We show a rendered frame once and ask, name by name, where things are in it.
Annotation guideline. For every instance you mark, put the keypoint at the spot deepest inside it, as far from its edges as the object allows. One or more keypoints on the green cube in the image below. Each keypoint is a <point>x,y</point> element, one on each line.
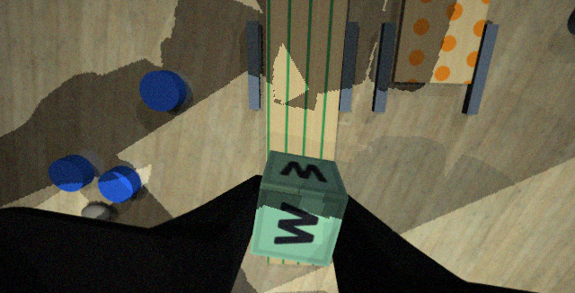
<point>301,204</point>

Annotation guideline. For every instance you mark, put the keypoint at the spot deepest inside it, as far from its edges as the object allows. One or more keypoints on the grey cylinder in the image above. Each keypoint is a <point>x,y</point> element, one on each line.
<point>571,23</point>

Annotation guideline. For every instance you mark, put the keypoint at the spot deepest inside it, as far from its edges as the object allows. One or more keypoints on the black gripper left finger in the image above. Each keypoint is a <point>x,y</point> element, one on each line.
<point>201,251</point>

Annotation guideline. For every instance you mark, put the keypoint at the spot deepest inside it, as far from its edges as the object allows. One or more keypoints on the blue cylinder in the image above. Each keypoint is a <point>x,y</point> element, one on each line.
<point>119,184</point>
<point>71,173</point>
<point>162,90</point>

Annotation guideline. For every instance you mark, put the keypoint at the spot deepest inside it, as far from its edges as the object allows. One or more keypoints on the tan strip with orange polka dots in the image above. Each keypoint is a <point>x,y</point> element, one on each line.
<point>438,40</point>

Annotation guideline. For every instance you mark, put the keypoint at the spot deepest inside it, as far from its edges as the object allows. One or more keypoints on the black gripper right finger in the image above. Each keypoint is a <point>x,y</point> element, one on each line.
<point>369,257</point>

